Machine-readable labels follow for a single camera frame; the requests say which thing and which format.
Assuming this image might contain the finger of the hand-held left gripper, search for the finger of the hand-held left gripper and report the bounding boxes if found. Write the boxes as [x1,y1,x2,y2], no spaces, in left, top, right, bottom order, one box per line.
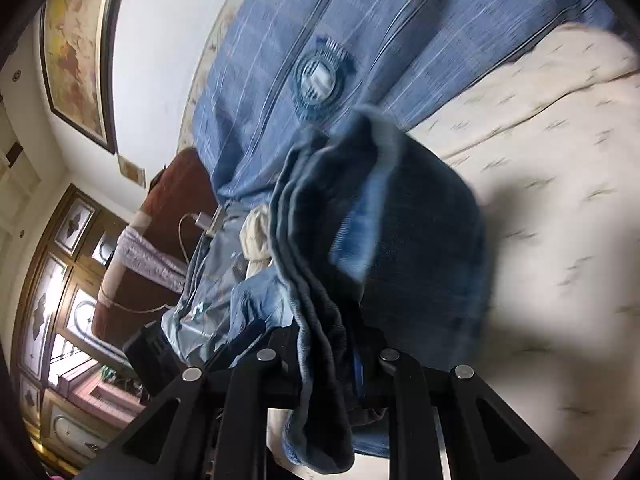
[206,319,268,367]

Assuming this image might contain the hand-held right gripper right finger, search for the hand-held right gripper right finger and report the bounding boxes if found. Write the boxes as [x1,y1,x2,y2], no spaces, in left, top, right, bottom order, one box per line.
[351,329,582,480]

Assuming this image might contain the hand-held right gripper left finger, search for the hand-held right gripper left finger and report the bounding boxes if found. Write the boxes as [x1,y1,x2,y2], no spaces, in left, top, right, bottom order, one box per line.
[82,329,302,480]

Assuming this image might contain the blue denim pants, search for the blue denim pants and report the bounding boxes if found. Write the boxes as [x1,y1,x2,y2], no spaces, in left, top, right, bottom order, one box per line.
[227,105,490,476]

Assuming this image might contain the small blue patterned cloth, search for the small blue patterned cloth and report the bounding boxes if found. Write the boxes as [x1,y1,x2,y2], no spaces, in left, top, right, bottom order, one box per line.
[160,200,282,367]

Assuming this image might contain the pink storage boxes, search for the pink storage boxes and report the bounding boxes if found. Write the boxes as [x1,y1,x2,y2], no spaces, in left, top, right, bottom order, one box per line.
[56,359,147,417]

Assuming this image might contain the lavender cloth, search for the lavender cloth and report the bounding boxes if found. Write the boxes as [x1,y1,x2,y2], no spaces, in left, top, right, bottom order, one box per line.
[116,226,189,294]

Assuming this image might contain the crumpled cream cloth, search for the crumpled cream cloth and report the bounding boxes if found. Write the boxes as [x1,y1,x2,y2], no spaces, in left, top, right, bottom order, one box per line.
[239,204,274,279]

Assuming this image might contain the wooden glass-panel cabinet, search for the wooden glass-panel cabinet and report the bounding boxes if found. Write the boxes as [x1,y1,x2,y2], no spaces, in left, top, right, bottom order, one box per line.
[10,182,152,472]

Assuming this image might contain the brown upholstered headboard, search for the brown upholstered headboard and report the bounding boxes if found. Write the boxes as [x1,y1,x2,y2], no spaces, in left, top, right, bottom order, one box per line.
[92,147,222,356]

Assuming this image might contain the cream leaf-print bed sheet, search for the cream leaf-print bed sheet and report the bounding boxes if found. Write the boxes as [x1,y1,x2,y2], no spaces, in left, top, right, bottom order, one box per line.
[177,0,640,480]

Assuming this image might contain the blue plaid duvet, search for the blue plaid duvet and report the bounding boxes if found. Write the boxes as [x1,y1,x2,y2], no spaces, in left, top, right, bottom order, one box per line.
[192,0,622,211]

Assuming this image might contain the small framed wall picture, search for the small framed wall picture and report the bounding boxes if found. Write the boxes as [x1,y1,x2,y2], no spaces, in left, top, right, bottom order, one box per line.
[117,155,146,189]

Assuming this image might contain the large framed wall picture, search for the large framed wall picture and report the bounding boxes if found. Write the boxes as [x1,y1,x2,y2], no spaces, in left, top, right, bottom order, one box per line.
[40,0,134,155]

